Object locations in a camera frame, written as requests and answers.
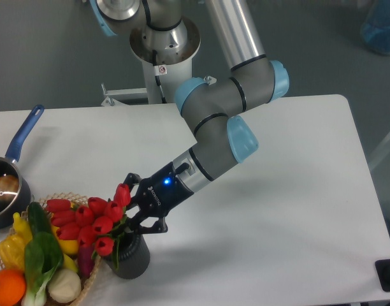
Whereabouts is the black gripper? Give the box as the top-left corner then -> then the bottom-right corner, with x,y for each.
123,163 -> 194,235

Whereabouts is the red tulip bouquet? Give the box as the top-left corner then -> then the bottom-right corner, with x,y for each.
46,184 -> 131,269

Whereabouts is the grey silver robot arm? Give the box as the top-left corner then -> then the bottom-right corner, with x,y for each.
91,1 -> 289,234

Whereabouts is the dark grey ribbed vase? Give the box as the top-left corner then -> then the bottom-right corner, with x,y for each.
103,233 -> 150,280

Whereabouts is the purple eggplant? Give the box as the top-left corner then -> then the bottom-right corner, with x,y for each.
77,245 -> 95,278

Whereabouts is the green cucumber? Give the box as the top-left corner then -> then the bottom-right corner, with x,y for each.
27,201 -> 52,236

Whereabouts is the green bok choy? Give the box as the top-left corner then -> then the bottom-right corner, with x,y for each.
22,232 -> 63,305

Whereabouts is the yellow banana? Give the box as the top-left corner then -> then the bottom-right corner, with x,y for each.
13,213 -> 78,273

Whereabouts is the brown food in pan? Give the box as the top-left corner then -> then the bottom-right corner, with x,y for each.
0,175 -> 19,202

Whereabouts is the yellow bell pepper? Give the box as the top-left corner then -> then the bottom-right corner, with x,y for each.
0,234 -> 25,272

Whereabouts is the orange fruit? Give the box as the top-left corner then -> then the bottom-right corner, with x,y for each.
0,269 -> 26,305

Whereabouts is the woven wicker basket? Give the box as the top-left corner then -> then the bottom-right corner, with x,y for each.
0,192 -> 101,306

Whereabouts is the black device at edge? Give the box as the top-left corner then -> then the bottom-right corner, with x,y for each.
375,259 -> 390,292

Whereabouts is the blue plastic bag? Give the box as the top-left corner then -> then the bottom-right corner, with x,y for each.
360,0 -> 390,55

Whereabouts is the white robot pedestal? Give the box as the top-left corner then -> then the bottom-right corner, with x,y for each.
101,15 -> 217,107

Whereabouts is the blue handled saucepan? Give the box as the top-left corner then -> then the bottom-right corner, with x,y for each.
0,105 -> 45,229

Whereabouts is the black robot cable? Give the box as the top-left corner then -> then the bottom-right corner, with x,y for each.
152,49 -> 168,105

